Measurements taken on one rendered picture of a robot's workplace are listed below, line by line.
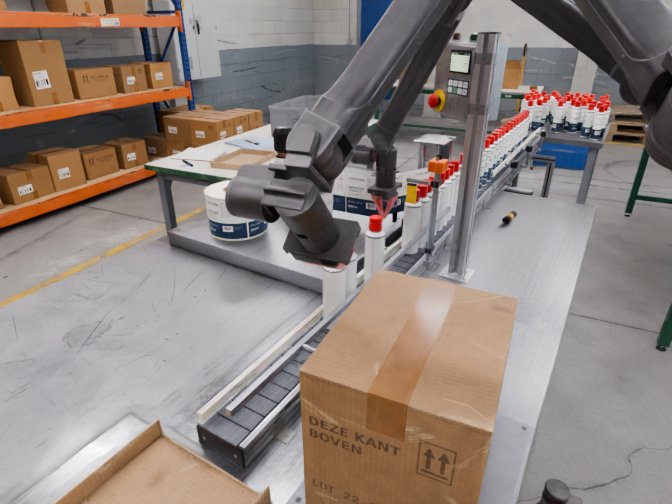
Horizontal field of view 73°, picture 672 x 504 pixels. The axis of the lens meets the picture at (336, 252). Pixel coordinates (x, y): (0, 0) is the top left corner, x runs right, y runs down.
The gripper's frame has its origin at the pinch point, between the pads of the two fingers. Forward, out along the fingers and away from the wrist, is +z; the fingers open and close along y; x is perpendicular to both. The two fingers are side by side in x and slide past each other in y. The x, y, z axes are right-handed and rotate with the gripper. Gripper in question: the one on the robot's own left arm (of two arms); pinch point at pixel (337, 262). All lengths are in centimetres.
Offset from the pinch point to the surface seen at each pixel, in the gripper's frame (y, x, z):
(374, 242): 8.0, -21.3, 36.3
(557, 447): -52, 1, 152
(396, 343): -12.9, 10.6, -1.4
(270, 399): 12.2, 22.3, 19.6
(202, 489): 14.4, 39.0, 11.7
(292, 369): 12.5, 15.3, 25.2
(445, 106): 0, -65, 35
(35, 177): 363, -88, 169
